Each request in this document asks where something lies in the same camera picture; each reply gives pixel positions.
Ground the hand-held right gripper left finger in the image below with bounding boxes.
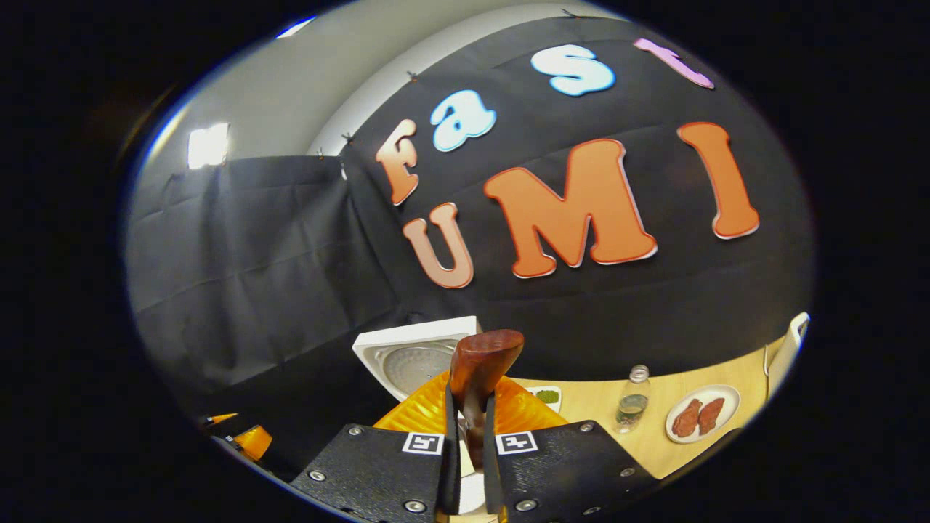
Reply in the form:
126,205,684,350
291,372,461,523

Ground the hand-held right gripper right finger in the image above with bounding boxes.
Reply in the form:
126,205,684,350
482,374,659,523

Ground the white rice cooker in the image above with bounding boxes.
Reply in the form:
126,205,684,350
352,316,488,513

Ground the brown wooden spoon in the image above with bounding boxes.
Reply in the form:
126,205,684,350
449,329,525,469

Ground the clear plastic water bottle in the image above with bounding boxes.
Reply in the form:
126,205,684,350
615,365,651,434

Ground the red meat piece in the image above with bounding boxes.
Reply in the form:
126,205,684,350
672,398,704,438
697,397,726,435

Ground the white round plate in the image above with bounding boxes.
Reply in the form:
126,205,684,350
666,384,741,445

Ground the black backdrop cloth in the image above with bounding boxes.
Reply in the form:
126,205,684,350
125,16,816,466

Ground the white toaster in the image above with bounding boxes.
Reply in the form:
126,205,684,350
767,312,811,399

